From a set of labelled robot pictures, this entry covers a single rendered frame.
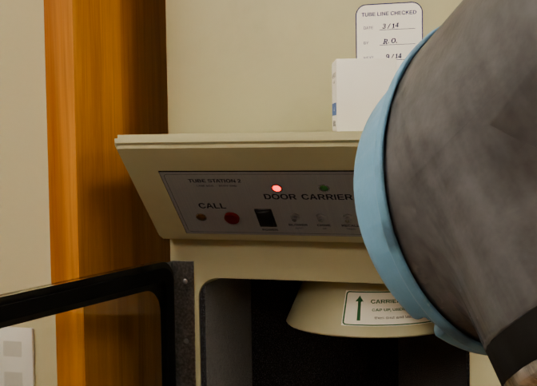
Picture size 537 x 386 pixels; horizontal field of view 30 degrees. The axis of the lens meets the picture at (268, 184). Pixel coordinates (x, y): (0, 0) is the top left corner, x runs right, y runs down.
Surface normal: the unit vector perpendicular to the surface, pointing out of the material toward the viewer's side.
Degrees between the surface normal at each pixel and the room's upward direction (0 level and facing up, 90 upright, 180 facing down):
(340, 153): 135
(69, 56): 90
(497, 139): 102
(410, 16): 90
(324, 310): 66
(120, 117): 90
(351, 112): 90
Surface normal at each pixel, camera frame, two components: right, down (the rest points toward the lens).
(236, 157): -0.22, 0.74
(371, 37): -0.32, 0.05
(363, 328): -0.16, -0.35
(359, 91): 0.00, 0.05
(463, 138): -0.84, 0.11
